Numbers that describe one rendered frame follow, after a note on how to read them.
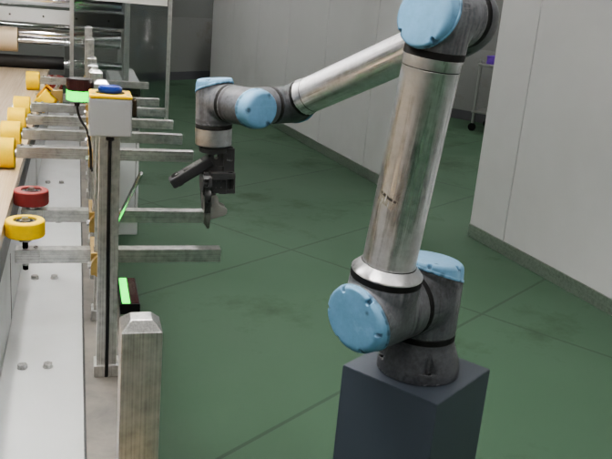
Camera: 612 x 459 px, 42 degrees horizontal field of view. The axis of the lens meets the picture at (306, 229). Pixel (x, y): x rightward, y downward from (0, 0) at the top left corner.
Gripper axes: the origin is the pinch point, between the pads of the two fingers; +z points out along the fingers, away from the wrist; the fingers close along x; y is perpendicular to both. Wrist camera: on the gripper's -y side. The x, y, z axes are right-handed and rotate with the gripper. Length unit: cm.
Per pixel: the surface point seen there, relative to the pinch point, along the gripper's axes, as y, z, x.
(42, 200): -38.8, -7.9, -3.5
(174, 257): -10.3, -0.6, -26.7
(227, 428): 13, 83, 37
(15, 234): -43, -8, -29
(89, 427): -29, 11, -75
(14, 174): -47, -9, 17
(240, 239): 55, 85, 241
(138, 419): -24, -23, -131
